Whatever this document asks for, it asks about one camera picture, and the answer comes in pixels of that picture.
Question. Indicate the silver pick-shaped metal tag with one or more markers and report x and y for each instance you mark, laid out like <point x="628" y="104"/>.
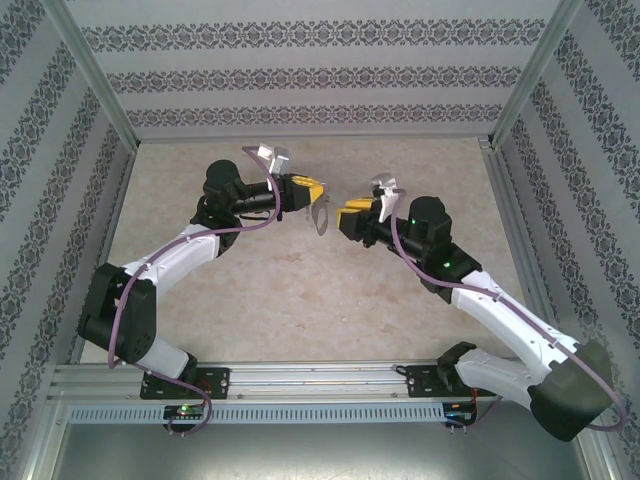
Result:
<point x="320" y="217"/>

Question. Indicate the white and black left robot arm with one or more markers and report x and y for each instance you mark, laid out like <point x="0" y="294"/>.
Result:
<point x="130" y="340"/>

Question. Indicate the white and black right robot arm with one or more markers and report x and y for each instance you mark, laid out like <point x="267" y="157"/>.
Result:
<point x="570" y="405"/>

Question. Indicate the right green circuit board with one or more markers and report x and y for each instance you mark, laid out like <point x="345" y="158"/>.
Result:
<point x="457" y="412"/>

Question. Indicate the green circuit board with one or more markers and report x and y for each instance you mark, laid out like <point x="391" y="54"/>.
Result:
<point x="185" y="411"/>
<point x="457" y="412"/>

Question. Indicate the grey metal bottom panel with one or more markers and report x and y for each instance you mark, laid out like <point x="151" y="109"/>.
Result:
<point x="320" y="455"/>

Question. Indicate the left green circuit board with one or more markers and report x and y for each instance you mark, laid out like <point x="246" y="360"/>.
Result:
<point x="185" y="411"/>

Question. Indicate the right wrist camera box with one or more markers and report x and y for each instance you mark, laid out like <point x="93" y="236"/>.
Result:
<point x="382" y="182"/>

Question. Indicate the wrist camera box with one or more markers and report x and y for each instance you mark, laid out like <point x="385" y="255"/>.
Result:
<point x="382" y="182"/>
<point x="280" y="157"/>

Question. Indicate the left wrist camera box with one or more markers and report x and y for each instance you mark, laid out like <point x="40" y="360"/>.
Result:
<point x="280" y="157"/>

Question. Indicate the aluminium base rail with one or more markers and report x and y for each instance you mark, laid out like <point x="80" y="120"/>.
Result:
<point x="320" y="380"/>

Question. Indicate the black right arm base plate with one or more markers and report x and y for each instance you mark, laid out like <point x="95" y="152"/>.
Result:
<point x="422" y="382"/>

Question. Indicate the aluminium corner frame post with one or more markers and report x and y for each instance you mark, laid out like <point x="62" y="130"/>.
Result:
<point x="91" y="65"/>
<point x="536" y="65"/>

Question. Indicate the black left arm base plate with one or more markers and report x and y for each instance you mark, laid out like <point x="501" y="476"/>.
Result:
<point x="217" y="380"/>

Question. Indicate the aluminium front frame beam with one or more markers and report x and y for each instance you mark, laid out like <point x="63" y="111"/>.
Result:
<point x="597" y="462"/>
<point x="35" y="440"/>

